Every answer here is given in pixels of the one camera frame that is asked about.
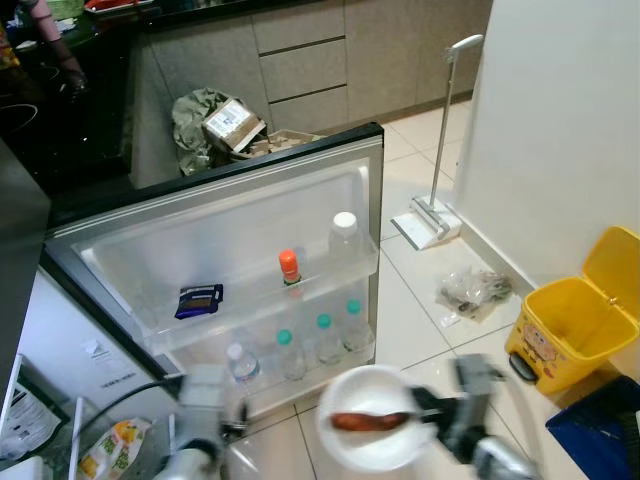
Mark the reddish brown sweet potato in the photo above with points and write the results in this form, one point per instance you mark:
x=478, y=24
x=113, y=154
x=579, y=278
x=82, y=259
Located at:
x=370, y=422

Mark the white round bowl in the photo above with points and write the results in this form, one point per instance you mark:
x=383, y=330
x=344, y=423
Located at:
x=370, y=385

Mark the grey steel fridge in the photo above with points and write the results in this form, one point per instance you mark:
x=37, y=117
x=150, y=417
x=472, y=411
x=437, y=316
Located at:
x=200, y=215

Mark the teal cap water bottle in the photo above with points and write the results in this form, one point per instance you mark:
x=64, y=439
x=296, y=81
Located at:
x=356, y=325
x=288, y=350
x=327, y=338

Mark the clear bag with dark contents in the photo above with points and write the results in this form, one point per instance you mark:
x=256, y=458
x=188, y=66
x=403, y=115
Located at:
x=475, y=292

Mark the yellow pedal bin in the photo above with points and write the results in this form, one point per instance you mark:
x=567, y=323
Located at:
x=565, y=330

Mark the blue plastic dustpan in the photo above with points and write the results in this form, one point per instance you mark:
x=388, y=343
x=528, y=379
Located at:
x=595, y=440

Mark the white flat mop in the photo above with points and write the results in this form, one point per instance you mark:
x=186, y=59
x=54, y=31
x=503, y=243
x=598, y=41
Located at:
x=425, y=225

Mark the large white cap bottle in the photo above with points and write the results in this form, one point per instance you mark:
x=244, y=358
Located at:
x=345, y=245

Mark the blue label water bottle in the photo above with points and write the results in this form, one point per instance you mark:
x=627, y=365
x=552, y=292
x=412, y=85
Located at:
x=243, y=368

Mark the orange cap bottle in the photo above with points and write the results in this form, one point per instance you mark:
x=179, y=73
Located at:
x=289, y=265

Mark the dark blue packet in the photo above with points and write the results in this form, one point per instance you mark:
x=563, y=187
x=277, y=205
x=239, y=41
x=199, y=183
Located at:
x=200, y=302

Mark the brown paper egg tray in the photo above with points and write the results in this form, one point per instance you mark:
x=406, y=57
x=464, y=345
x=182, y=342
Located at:
x=275, y=145

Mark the white yellow snack packet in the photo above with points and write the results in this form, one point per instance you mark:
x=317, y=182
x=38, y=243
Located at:
x=110, y=455

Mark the labelled small cardboard box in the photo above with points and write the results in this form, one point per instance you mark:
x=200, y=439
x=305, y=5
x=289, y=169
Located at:
x=232, y=125

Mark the grey kitchen counter cabinet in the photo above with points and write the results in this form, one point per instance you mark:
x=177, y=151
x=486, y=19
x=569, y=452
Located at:
x=400, y=60

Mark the olive green bag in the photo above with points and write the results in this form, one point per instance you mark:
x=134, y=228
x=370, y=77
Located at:
x=190, y=125

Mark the white paper packet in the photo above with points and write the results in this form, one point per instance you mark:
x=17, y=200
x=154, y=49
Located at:
x=25, y=425

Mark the red tray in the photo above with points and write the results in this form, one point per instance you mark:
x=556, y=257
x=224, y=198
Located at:
x=120, y=5

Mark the person in patterned clothes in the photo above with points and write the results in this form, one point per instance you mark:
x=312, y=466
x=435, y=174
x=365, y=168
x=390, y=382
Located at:
x=55, y=45

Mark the green basket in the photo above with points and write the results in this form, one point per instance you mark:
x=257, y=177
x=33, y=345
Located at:
x=65, y=8

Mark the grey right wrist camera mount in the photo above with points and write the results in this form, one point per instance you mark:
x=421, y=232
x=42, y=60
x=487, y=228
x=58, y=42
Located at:
x=478, y=400

